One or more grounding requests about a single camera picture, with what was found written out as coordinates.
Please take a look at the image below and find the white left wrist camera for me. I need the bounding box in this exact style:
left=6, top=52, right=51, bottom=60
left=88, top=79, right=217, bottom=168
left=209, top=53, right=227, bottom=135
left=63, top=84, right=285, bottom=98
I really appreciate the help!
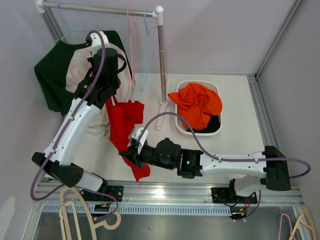
left=85, top=31, right=109, bottom=57

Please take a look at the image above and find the black t-shirt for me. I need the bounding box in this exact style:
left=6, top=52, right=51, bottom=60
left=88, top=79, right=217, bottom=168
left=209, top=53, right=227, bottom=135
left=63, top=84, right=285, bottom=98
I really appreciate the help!
left=187, top=114, right=221, bottom=134

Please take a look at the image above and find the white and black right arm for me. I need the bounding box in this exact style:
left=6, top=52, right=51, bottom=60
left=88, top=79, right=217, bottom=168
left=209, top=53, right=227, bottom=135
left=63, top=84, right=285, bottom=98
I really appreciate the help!
left=119, top=138, right=292, bottom=203

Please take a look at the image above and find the aluminium rail front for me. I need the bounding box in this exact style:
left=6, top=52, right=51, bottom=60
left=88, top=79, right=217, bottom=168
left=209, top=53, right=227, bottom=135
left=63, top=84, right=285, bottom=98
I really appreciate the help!
left=31, top=181, right=305, bottom=217

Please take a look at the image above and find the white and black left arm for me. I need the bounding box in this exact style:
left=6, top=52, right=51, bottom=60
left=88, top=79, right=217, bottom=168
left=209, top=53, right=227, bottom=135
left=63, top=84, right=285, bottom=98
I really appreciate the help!
left=31, top=46, right=131, bottom=201

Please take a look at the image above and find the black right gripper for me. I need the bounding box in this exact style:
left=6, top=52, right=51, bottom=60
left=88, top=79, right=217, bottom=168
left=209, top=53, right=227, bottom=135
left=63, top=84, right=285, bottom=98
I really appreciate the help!
left=119, top=142, right=175, bottom=172

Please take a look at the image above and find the pink hanger lower right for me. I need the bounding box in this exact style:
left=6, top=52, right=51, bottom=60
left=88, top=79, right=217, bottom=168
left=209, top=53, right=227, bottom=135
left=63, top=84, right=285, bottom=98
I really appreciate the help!
left=278, top=213, right=296, bottom=240

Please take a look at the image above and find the orange t-shirt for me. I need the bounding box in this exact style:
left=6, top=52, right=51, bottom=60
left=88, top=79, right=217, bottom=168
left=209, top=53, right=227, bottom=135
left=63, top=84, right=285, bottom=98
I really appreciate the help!
left=168, top=82, right=223, bottom=131

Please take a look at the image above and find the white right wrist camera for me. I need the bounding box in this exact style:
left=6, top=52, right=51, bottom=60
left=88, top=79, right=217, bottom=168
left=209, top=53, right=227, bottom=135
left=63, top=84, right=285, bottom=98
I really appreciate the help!
left=127, top=126, right=149, bottom=154

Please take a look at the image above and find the beige hanger lower right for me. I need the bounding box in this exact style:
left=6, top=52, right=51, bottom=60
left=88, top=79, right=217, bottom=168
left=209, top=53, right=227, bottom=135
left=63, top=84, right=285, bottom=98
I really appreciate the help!
left=289, top=206, right=317, bottom=240

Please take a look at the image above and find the red t-shirt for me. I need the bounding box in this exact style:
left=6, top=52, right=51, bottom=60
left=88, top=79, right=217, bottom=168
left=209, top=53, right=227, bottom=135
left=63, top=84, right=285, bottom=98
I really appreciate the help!
left=104, top=94, right=152, bottom=183

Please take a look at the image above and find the beige hanger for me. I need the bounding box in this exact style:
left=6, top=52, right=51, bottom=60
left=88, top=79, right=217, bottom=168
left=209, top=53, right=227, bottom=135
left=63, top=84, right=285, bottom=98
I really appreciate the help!
left=289, top=206, right=317, bottom=240
left=58, top=187, right=123, bottom=240

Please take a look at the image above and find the pink plastic hanger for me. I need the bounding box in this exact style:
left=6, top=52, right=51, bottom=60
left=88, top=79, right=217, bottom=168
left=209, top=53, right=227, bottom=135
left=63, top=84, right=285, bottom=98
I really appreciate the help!
left=126, top=8, right=136, bottom=91

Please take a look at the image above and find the white perforated plastic basket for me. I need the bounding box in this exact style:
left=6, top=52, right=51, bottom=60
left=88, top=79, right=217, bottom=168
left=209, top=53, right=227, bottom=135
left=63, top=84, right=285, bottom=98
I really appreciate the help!
left=175, top=79, right=223, bottom=139

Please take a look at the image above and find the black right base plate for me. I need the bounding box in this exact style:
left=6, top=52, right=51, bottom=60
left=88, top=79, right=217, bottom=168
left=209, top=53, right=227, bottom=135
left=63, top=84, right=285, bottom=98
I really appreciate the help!
left=211, top=187, right=258, bottom=206

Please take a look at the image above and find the beige hanger lower left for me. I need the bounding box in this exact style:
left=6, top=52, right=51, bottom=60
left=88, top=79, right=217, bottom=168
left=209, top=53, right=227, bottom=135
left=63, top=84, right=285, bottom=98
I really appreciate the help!
left=58, top=187, right=123, bottom=240

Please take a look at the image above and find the light blue hanger on rack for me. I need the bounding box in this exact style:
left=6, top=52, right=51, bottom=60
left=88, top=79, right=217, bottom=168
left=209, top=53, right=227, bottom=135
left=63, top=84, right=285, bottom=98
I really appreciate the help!
left=55, top=1, right=89, bottom=41

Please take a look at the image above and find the silver clothes rack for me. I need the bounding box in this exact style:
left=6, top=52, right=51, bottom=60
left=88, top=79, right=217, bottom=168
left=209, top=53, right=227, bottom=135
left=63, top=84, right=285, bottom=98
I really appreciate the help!
left=33, top=0, right=172, bottom=115

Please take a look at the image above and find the aluminium frame post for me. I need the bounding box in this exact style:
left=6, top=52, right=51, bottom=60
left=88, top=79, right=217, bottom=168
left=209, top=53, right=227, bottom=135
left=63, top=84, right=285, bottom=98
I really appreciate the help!
left=254, top=0, right=305, bottom=78

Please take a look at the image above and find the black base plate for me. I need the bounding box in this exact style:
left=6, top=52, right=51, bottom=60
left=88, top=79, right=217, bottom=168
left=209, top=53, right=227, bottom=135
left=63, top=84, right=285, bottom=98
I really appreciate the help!
left=79, top=185, right=124, bottom=202
left=211, top=187, right=258, bottom=206

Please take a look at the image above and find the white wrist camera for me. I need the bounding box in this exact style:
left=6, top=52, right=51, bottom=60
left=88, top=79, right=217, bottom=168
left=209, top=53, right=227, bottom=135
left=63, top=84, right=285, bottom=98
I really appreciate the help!
left=127, top=126, right=149, bottom=154
left=85, top=31, right=109, bottom=57

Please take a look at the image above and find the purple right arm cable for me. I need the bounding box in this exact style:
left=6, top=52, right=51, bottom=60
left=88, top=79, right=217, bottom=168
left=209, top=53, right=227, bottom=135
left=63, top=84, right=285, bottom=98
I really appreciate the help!
left=138, top=111, right=312, bottom=222

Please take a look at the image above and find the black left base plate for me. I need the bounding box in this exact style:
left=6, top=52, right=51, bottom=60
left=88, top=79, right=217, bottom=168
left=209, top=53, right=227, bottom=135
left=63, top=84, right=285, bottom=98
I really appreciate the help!
left=79, top=185, right=124, bottom=202

